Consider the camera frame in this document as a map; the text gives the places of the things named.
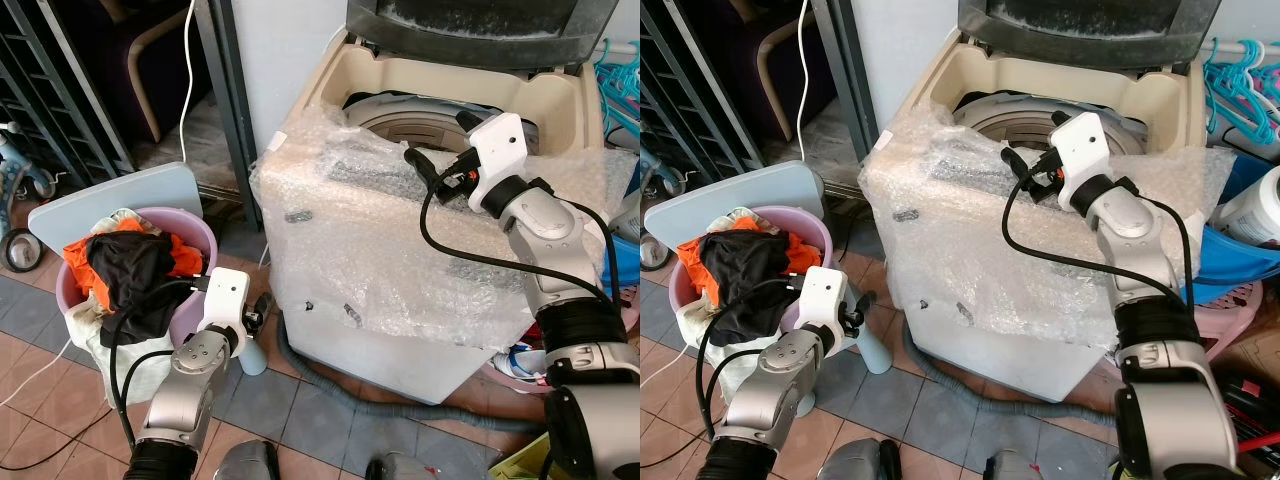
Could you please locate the purple plastic laundry basin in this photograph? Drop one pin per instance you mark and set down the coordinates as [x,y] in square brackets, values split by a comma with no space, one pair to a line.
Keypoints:
[195,235]
[815,235]

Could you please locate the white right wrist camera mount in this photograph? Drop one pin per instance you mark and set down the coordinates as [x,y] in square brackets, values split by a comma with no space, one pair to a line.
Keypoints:
[1085,150]
[500,150]

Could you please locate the brown cardboard box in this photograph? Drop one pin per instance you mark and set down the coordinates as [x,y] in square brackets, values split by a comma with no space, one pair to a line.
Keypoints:
[1258,352]

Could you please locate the grey right robot leg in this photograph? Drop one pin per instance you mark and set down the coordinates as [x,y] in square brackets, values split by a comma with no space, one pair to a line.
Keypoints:
[1015,467]
[400,468]

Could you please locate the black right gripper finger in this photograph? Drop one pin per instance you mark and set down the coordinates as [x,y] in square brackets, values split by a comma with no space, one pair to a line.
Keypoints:
[1018,162]
[1060,121]
[422,164]
[468,121]

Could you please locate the clear bubble wrap sheet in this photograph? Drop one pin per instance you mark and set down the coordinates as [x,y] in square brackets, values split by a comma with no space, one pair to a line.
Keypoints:
[360,250]
[960,250]

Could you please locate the teal plastic clothes hanger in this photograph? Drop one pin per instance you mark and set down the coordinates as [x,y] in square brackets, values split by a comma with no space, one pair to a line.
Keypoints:
[1240,90]
[620,85]

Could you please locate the white plastic detergent jug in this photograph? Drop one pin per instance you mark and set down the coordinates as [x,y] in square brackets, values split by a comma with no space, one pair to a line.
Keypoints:
[1250,210]
[628,218]

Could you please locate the black metal grille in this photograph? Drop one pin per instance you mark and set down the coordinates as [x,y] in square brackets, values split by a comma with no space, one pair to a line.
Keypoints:
[680,80]
[50,80]

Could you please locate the orange garment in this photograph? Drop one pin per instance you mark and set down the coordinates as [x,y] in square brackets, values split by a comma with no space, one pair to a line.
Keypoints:
[692,255]
[80,255]

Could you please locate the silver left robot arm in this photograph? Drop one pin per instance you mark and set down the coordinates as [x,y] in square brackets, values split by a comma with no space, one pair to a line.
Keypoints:
[185,385]
[770,385]

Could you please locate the wooden chair dark cushion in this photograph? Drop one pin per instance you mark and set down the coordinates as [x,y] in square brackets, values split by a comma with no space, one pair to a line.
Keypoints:
[770,50]
[150,50]

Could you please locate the beige top-load washing machine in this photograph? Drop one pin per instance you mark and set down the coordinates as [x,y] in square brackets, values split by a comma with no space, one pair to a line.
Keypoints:
[440,370]
[1010,360]

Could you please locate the pink plastic basket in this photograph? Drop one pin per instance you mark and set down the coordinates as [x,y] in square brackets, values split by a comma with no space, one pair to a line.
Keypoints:
[632,310]
[1235,320]

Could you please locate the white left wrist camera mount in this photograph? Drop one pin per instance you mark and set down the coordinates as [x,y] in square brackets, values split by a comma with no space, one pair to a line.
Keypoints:
[225,300]
[822,298]

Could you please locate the grey left robot leg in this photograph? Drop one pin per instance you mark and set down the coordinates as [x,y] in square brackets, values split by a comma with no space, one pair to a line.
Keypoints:
[858,462]
[248,462]

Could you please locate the blue grey wheeled scooter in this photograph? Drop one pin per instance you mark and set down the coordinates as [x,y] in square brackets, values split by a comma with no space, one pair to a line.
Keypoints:
[652,215]
[20,190]

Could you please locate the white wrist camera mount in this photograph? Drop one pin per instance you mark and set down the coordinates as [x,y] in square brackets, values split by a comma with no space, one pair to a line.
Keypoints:
[225,300]
[822,298]
[1085,150]
[500,150]

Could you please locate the blue plastic basin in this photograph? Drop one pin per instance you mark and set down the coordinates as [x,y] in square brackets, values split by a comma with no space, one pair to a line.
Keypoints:
[1235,275]
[622,262]

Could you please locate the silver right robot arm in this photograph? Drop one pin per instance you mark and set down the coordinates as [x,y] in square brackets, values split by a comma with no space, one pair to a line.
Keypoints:
[1150,270]
[560,260]

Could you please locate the yellow green plastic item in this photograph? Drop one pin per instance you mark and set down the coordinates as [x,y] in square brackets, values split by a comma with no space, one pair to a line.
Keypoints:
[518,462]

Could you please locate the black garment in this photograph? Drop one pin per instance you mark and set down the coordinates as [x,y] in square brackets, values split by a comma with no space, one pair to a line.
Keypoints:
[130,270]
[740,268]

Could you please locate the white red blue shoe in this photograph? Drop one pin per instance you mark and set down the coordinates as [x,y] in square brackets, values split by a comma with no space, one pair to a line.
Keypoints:
[515,362]

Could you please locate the grey metal door frame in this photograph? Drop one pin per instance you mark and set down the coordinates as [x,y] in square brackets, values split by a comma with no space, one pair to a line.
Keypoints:
[838,90]
[225,100]

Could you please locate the grey robot leg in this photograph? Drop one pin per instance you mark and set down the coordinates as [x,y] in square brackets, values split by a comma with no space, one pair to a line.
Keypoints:
[1015,467]
[248,462]
[400,468]
[858,462]

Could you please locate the dark grey washer lid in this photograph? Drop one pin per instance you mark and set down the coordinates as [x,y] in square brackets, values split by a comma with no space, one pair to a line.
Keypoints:
[1090,30]
[480,30]

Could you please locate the red black tool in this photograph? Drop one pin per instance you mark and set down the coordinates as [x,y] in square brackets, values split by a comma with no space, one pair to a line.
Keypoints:
[1250,420]

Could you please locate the cream white cloth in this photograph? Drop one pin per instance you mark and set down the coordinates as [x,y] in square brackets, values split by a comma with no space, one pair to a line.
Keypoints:
[690,325]
[90,335]

